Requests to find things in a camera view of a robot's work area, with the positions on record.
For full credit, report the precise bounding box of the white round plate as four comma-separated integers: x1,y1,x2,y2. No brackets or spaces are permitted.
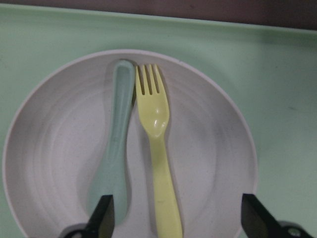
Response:
2,50,257,238

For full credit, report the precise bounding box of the light green tray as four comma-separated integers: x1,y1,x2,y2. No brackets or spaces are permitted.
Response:
0,4,317,235

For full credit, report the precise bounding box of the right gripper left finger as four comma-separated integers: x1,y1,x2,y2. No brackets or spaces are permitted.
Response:
59,195,115,238

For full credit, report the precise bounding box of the yellow plastic fork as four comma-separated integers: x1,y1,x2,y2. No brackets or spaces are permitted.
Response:
136,64,183,238

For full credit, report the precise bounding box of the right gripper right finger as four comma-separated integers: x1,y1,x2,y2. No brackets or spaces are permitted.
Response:
241,193,312,238

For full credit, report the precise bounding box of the teal plastic spoon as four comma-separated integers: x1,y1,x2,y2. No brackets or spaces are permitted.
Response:
88,60,135,225

